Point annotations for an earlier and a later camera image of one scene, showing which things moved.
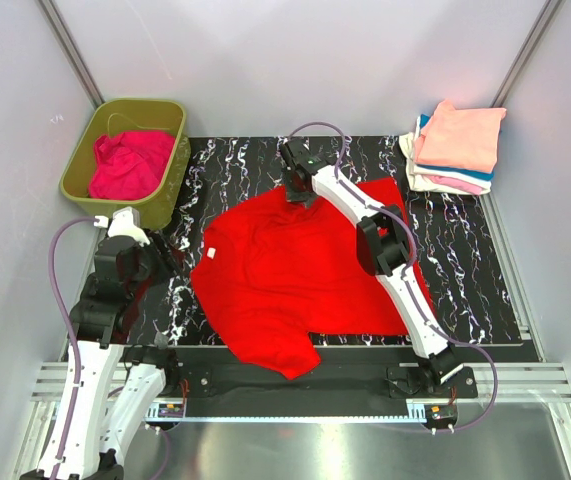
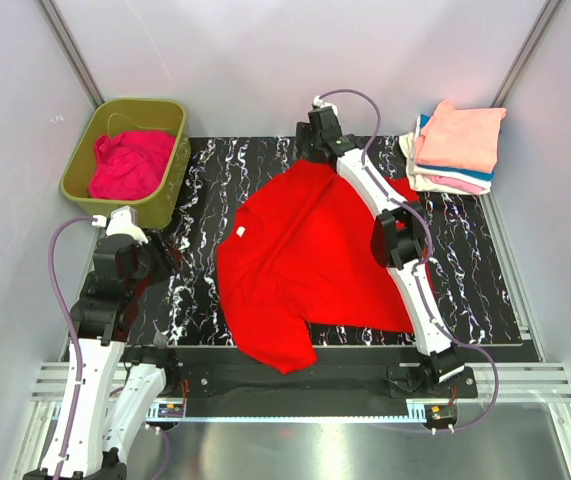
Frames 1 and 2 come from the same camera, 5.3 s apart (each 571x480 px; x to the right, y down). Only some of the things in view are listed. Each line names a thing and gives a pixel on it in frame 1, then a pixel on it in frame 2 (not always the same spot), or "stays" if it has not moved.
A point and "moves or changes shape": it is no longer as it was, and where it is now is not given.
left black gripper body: x=154 y=270 stays
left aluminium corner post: x=72 y=51 stays
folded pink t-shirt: x=459 y=184 stays
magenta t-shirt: x=130 y=166 stays
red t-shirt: x=281 y=274 moves or changes shape
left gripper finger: x=171 y=253 stays
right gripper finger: x=298 y=196 → x=303 y=140
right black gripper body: x=290 y=183 → x=316 y=144
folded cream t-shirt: x=418 y=176 stays
